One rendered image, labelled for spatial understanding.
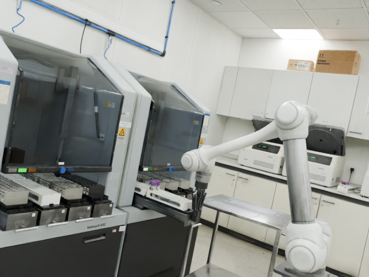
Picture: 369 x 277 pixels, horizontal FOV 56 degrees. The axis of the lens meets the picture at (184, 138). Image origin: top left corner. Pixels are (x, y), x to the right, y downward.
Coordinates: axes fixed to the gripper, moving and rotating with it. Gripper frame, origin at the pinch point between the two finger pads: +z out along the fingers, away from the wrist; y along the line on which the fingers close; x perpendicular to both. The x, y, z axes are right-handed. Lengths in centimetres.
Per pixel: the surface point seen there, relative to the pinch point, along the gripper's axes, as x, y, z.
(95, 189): -41, 42, -6
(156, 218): -33.6, -8.2, 13.8
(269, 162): -49, -229, -22
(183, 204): -6.0, 5.0, -5.1
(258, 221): 27.3, -28.4, -1.9
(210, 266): -16, -62, 52
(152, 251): -33, -11, 37
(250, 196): -65, -229, 24
